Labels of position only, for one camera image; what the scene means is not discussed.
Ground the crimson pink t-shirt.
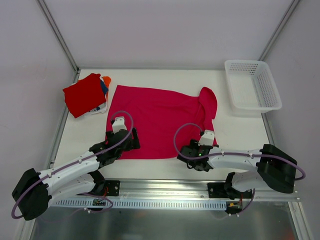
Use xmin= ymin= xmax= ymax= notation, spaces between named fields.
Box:
xmin=106 ymin=85 xmax=218 ymax=160

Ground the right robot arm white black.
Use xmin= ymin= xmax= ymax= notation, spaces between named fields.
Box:
xmin=177 ymin=139 xmax=298 ymax=200

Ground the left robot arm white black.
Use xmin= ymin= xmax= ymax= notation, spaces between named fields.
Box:
xmin=11 ymin=128 xmax=140 ymax=221

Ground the folded white t-shirt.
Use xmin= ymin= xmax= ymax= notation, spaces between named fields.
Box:
xmin=84 ymin=102 xmax=108 ymax=117

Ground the folded red t-shirt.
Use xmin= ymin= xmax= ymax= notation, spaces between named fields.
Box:
xmin=63 ymin=73 xmax=108 ymax=118

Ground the folded orange t-shirt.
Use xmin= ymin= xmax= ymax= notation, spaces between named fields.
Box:
xmin=101 ymin=76 xmax=112 ymax=100

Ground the white perforated plastic basket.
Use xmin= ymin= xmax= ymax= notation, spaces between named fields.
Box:
xmin=224 ymin=59 xmax=282 ymax=117

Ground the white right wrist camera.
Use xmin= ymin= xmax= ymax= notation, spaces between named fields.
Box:
xmin=198 ymin=129 xmax=215 ymax=147

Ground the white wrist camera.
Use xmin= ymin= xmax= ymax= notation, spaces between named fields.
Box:
xmin=111 ymin=116 xmax=127 ymax=134
xmin=198 ymin=129 xmax=215 ymax=147

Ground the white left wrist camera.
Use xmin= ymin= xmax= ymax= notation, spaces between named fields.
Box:
xmin=111 ymin=116 xmax=127 ymax=134

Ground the aluminium mounting rail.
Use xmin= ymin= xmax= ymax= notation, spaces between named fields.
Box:
xmin=29 ymin=176 xmax=300 ymax=203

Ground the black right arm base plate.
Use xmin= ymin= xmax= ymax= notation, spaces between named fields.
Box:
xmin=207 ymin=182 xmax=253 ymax=200

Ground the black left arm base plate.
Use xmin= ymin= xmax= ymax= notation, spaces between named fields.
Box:
xmin=100 ymin=180 xmax=121 ymax=197

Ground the white slotted cable duct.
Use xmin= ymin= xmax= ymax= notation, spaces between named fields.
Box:
xmin=53 ymin=197 xmax=227 ymax=211

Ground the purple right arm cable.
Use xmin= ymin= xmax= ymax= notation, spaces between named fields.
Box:
xmin=173 ymin=122 xmax=307 ymax=217

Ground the left aluminium frame post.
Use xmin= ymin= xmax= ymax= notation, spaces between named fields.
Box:
xmin=36 ymin=0 xmax=80 ymax=73

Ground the aluminium frame post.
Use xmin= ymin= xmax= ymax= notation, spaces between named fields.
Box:
xmin=258 ymin=0 xmax=302 ymax=61
xmin=36 ymin=0 xmax=80 ymax=73

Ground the right aluminium frame post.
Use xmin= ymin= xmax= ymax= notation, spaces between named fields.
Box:
xmin=258 ymin=0 xmax=302 ymax=61

